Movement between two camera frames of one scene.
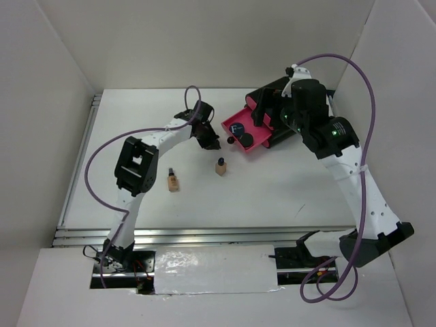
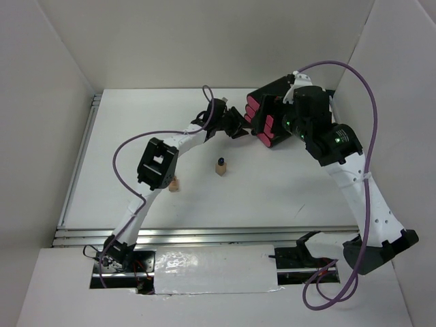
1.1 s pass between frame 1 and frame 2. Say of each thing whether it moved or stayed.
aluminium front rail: stayed
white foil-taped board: stayed
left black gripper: moved
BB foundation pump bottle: stayed
